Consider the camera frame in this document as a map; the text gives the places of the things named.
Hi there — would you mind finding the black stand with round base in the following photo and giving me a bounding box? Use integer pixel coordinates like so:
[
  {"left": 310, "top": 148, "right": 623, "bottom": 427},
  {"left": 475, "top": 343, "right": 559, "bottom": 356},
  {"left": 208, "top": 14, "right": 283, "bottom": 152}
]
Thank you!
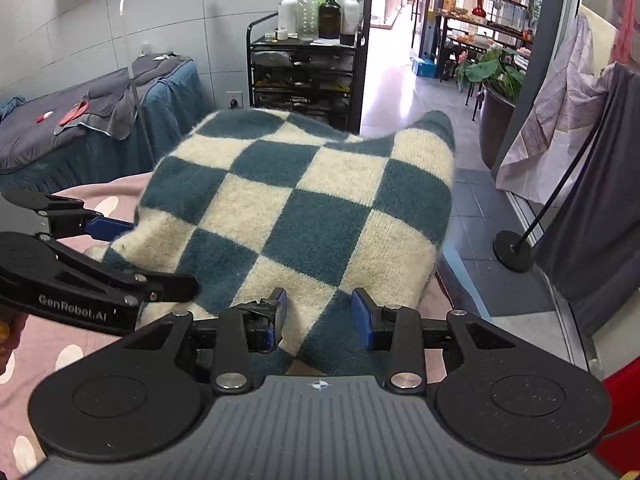
[{"left": 492, "top": 122, "right": 600, "bottom": 273}]

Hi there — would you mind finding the blue crumpled cloth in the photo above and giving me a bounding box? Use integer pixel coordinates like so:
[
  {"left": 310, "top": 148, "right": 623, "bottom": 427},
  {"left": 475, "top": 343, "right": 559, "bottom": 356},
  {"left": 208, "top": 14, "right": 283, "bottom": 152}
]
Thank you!
[{"left": 0, "top": 96, "right": 26, "bottom": 122}]

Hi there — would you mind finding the green cream checkered sweater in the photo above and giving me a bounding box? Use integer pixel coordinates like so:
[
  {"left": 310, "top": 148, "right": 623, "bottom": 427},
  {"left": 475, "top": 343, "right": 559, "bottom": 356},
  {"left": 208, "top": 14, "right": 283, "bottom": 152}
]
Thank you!
[{"left": 93, "top": 108, "right": 454, "bottom": 376}]

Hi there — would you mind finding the red pouch on bed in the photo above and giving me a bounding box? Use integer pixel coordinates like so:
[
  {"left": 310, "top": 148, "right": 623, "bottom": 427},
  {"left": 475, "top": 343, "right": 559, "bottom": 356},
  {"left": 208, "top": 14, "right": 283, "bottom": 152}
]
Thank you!
[{"left": 58, "top": 100, "right": 89, "bottom": 127}]

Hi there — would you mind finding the pink polka dot bedsheet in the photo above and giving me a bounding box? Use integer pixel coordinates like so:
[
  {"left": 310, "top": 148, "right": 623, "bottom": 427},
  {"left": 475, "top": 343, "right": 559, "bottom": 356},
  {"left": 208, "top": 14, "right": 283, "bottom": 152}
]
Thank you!
[{"left": 0, "top": 169, "right": 452, "bottom": 479}]

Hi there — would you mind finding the grey towel on bed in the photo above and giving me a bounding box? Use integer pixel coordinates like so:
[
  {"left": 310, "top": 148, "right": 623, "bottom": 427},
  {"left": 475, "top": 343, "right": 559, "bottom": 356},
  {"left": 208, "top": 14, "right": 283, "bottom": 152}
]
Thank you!
[{"left": 53, "top": 53, "right": 192, "bottom": 140}]

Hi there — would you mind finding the dark glass bottle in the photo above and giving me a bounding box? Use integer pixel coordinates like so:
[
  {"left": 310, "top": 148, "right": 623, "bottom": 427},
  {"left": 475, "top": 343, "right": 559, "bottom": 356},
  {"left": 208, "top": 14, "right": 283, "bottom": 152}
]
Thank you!
[{"left": 318, "top": 0, "right": 342, "bottom": 39}]

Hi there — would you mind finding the potted green plant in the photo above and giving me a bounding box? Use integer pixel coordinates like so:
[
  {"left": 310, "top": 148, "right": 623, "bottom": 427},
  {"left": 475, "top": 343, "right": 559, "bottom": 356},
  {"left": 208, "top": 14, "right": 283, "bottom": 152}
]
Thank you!
[{"left": 454, "top": 46, "right": 526, "bottom": 169}]

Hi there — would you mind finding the white bottle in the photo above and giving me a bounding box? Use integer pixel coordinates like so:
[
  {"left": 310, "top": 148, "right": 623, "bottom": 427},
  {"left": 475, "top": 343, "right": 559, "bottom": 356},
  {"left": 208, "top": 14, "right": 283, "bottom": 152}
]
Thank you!
[{"left": 278, "top": 0, "right": 299, "bottom": 37}]

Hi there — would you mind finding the striped pale hanging cloth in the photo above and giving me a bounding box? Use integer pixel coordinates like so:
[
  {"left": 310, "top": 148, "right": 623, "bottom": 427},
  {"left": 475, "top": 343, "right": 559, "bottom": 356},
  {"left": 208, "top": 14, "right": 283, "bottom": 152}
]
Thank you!
[{"left": 496, "top": 6, "right": 616, "bottom": 204}]

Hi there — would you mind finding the red box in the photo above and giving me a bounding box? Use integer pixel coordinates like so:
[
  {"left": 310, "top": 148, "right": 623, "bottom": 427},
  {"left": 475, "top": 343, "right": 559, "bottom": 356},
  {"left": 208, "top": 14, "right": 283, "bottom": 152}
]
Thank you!
[{"left": 596, "top": 358, "right": 640, "bottom": 479}]

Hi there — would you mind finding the dark grey hanging cloth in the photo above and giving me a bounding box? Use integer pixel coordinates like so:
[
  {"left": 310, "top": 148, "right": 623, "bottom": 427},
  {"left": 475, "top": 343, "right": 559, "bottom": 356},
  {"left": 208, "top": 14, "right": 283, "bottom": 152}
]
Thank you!
[{"left": 534, "top": 64, "right": 639, "bottom": 337}]

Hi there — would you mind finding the black trolley shelf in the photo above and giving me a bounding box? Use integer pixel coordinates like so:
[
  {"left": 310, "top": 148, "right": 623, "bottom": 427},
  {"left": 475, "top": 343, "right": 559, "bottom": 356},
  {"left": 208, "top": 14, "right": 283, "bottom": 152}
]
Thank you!
[{"left": 245, "top": 13, "right": 368, "bottom": 133}]

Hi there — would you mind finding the small red white item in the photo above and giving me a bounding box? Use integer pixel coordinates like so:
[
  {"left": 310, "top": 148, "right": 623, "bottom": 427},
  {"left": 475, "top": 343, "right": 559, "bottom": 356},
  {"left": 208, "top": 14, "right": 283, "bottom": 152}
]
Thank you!
[{"left": 36, "top": 110, "right": 53, "bottom": 124}]

